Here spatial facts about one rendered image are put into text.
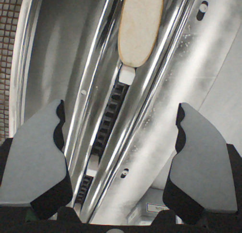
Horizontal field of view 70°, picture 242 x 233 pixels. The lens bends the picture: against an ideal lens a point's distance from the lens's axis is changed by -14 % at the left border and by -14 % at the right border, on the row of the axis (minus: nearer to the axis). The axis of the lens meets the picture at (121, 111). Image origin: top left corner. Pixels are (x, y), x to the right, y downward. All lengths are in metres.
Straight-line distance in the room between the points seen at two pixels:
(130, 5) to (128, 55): 0.05
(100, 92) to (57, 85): 0.07
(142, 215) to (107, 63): 0.24
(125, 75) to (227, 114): 0.17
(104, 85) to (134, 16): 0.08
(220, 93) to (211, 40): 0.10
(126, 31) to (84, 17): 0.06
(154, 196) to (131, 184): 0.08
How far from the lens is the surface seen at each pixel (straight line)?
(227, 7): 0.21
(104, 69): 0.21
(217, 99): 0.28
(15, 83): 0.20
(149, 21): 0.19
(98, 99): 0.22
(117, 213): 0.37
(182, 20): 0.19
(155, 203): 0.35
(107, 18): 0.19
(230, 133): 0.33
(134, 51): 0.19
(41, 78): 0.27
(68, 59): 0.24
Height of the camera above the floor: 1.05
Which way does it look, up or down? 60 degrees down
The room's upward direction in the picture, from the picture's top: 178 degrees counter-clockwise
